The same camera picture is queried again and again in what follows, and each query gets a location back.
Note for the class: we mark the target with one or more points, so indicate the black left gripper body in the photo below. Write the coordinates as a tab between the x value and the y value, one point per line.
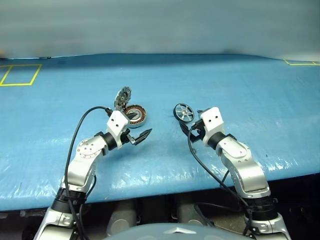
124	138

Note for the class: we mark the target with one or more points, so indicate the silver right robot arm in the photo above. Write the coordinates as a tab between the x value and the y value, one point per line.
247	172

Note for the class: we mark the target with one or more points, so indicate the silver spoked rotor wheel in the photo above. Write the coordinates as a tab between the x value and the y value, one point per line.
183	113

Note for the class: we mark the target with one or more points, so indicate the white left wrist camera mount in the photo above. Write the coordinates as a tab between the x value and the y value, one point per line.
117	123

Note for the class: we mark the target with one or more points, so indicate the grey rounded shape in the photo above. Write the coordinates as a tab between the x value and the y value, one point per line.
187	212
122	217

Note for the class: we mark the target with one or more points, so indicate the silver toothed motor part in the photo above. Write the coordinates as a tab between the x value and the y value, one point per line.
122	97

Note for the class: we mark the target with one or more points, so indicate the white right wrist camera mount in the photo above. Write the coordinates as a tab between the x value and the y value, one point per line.
212	120

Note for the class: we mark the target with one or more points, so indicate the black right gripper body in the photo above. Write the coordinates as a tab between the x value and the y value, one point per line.
198	130

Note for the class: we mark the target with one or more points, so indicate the blue plastic table cover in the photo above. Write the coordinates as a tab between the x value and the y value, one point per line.
160	82

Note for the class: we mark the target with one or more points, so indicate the grey robot chest cover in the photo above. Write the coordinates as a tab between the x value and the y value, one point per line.
175	232

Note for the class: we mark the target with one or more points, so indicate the yellow tape rectangle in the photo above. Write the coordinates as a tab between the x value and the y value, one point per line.
15	84
300	64

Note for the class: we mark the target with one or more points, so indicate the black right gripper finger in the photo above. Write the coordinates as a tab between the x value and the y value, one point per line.
200	112
185	128

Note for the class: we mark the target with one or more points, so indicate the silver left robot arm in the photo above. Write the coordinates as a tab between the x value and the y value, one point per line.
82	170

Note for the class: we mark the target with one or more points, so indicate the silver motor stator housing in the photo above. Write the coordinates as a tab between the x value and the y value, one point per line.
141	117

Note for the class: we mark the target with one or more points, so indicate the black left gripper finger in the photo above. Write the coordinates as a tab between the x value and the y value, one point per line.
132	116
142	135

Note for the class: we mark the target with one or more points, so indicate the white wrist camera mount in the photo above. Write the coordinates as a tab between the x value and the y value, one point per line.
212	120
117	123

